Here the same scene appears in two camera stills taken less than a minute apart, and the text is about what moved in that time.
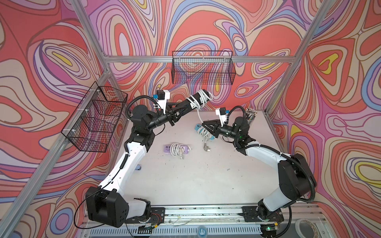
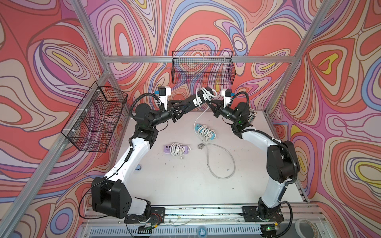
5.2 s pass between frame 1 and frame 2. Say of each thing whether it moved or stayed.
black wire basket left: stayed
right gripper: moved
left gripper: stayed
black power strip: stayed
